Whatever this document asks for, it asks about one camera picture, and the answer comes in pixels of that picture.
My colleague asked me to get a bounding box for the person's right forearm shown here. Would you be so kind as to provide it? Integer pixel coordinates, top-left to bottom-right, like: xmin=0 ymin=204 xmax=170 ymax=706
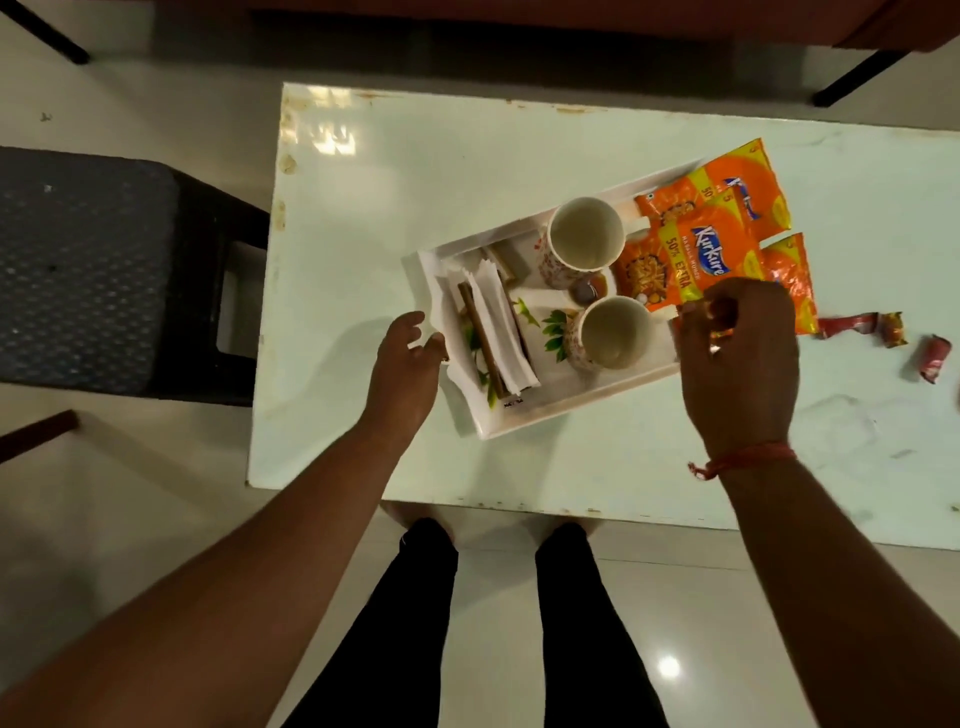
xmin=719 ymin=457 xmax=960 ymax=728

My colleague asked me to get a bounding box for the person's left hand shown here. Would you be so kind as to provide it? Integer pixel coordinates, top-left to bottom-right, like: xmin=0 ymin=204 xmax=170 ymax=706
xmin=358 ymin=311 xmax=449 ymax=451

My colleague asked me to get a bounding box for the red thread bracelet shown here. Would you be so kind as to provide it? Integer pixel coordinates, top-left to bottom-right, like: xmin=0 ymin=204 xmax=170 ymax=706
xmin=687 ymin=442 xmax=798 ymax=482

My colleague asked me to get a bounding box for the person's right hand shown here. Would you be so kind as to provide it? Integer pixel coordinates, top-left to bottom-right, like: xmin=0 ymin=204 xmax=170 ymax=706
xmin=671 ymin=277 xmax=802 ymax=460

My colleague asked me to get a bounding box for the white floral tray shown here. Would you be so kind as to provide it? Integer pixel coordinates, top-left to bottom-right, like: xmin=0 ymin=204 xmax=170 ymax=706
xmin=416 ymin=159 xmax=704 ymax=442

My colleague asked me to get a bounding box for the person's right leg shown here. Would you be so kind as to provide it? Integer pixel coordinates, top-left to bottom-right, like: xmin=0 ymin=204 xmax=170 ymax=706
xmin=534 ymin=522 xmax=670 ymax=728

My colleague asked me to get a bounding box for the person's left leg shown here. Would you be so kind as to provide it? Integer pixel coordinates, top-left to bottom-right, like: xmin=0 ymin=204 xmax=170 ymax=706
xmin=283 ymin=517 xmax=460 ymax=728

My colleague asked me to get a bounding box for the person's left forearm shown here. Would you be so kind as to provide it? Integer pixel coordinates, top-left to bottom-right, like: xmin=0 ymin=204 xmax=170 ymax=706
xmin=0 ymin=423 xmax=406 ymax=728

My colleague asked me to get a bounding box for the red candy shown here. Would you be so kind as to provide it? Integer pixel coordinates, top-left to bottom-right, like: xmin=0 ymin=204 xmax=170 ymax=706
xmin=918 ymin=334 xmax=953 ymax=385
xmin=815 ymin=311 xmax=880 ymax=340

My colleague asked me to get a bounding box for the wooden chair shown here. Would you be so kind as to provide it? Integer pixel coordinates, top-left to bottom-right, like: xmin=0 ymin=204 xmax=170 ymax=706
xmin=0 ymin=408 xmax=81 ymax=465

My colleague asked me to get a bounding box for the clear plastic container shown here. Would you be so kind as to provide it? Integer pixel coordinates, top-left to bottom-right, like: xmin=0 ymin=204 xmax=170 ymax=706
xmin=793 ymin=393 xmax=901 ymax=470

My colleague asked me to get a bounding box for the red fabric sofa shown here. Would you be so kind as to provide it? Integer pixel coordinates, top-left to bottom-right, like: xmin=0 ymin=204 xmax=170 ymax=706
xmin=247 ymin=0 xmax=960 ymax=52

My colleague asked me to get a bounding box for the stack of white napkins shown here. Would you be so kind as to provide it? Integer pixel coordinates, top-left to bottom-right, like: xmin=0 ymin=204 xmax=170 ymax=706
xmin=446 ymin=258 xmax=541 ymax=399

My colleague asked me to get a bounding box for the floral mug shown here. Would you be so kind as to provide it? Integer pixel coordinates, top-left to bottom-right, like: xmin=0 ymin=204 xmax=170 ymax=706
xmin=562 ymin=294 xmax=655 ymax=374
xmin=538 ymin=196 xmax=628 ymax=292

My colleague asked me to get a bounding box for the person's leg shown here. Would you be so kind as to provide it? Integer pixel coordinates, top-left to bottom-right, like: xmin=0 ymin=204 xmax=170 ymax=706
xmin=534 ymin=522 xmax=670 ymax=728
xmin=283 ymin=517 xmax=460 ymax=728

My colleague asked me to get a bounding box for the black sofa leg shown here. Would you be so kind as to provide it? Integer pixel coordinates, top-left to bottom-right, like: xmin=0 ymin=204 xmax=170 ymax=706
xmin=0 ymin=0 xmax=91 ymax=66
xmin=812 ymin=48 xmax=911 ymax=109

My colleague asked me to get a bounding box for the black plastic stool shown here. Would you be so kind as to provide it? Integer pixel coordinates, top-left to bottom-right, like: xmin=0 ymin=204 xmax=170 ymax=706
xmin=0 ymin=146 xmax=271 ymax=408

